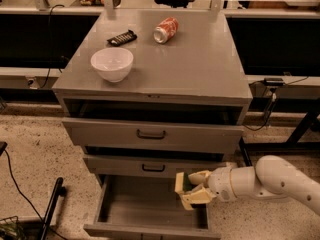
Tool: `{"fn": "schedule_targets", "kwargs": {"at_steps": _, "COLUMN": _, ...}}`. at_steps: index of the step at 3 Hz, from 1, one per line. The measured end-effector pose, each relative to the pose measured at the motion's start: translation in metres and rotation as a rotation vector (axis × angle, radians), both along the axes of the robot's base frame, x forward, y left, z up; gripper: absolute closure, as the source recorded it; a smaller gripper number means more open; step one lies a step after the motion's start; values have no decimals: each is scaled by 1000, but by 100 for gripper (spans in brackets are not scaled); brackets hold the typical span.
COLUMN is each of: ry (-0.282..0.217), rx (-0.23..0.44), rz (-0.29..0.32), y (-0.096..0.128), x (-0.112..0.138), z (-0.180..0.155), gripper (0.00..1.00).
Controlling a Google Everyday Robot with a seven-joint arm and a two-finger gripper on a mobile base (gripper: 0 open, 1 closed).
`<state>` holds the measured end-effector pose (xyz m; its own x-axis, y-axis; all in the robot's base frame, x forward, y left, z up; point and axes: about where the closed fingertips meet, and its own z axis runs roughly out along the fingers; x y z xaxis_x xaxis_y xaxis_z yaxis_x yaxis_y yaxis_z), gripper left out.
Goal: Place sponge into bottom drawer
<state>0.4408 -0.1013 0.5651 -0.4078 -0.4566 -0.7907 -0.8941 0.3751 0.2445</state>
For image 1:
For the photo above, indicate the black table leg frame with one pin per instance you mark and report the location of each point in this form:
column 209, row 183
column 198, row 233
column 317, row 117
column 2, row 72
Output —
column 292, row 145

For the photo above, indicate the grey top drawer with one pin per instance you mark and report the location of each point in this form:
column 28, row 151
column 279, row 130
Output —
column 199, row 138

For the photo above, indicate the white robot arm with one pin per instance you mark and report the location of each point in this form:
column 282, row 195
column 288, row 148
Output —
column 273, row 178

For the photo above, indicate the orange soda can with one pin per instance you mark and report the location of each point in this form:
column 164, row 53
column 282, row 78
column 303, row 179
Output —
column 165, row 30

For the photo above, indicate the black stand leg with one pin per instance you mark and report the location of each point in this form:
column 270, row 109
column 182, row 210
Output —
column 58, row 191

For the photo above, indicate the grey middle drawer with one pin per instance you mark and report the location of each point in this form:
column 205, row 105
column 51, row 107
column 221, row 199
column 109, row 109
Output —
column 145, row 167

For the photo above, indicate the white bowl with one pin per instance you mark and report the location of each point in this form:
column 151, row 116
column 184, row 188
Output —
column 112, row 64

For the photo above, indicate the green yellow sponge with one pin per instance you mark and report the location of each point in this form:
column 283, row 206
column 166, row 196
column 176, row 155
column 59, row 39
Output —
column 182, row 183

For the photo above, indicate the grey metal drawer cabinet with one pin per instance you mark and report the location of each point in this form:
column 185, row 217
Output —
column 194, row 78

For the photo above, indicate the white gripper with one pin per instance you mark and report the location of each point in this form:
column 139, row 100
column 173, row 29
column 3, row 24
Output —
column 221, row 183

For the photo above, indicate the black snack bar wrapper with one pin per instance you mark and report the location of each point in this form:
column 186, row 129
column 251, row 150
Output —
column 122, row 39

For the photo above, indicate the grey open bottom drawer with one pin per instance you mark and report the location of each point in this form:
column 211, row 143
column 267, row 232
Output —
column 145, row 208

